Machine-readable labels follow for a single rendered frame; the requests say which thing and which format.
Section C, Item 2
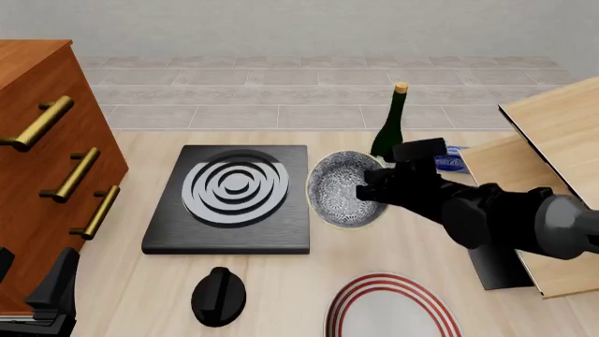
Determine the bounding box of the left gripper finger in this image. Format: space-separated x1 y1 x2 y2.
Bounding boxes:
0 246 16 283
24 246 81 313

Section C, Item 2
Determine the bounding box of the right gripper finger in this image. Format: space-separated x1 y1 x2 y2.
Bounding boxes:
363 167 392 185
356 183 392 205

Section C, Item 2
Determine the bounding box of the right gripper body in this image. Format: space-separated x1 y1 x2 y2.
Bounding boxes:
386 164 453 217

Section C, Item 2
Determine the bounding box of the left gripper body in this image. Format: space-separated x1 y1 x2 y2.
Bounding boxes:
0 308 77 337

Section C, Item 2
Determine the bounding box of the patterned blue-white bowl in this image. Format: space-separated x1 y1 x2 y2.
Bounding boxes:
305 149 391 231

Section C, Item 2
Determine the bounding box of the flat black stove plate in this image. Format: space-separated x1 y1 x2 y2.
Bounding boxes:
140 143 312 256

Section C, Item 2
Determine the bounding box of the round black stove knob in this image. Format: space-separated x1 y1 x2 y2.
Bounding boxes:
190 266 248 329

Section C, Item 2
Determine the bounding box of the dark green corked bottle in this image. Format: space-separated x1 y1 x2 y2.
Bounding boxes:
370 81 410 167

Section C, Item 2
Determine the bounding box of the blue printed food box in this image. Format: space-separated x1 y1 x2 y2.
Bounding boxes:
432 144 472 174

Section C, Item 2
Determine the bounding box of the white plate with red rings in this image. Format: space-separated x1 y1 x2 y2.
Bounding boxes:
323 271 465 337

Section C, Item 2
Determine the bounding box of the pale wooden rack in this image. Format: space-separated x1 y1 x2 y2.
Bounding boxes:
460 76 599 300

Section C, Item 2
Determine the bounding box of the wooden cabinet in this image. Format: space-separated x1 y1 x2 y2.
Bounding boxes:
0 39 130 315

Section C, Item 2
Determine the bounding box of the short brass drawer handle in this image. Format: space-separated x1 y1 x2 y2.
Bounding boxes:
68 184 122 242

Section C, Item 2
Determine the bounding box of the medium brass drawer handle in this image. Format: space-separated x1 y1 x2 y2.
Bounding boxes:
38 146 102 205

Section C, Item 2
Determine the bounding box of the long brass drawer handle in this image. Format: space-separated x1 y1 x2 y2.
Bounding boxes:
0 95 76 154

